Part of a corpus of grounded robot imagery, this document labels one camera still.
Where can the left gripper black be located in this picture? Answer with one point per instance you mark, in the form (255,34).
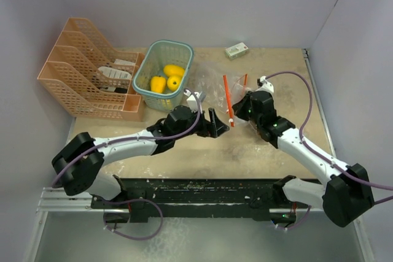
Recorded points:
(217,127)

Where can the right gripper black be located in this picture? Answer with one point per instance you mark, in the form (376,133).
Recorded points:
(239,107)

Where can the clear zip bag red seal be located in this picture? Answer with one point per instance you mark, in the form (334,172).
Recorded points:
(208,77)

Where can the yellow fake fruit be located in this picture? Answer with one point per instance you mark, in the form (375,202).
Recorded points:
(172,70)
(173,82)
(158,84)

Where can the clear bag of mushrooms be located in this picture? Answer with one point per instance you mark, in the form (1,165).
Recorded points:
(236,102)

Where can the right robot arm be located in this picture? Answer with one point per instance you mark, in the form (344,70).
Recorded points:
(341,192)

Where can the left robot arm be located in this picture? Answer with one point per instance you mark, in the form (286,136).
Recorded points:
(78,164)

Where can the small green white box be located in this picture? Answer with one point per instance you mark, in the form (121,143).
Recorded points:
(236,51)

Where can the teal plastic basket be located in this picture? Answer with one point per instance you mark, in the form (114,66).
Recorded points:
(160,54)

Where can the white papers in organizer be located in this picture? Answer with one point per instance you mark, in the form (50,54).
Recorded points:
(124,72)

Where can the orange mesh file organizer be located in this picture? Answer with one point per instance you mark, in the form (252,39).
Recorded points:
(71,74)

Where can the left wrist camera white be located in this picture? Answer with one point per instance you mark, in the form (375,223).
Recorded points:
(194,99)

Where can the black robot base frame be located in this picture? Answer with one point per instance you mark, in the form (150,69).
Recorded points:
(199,198)

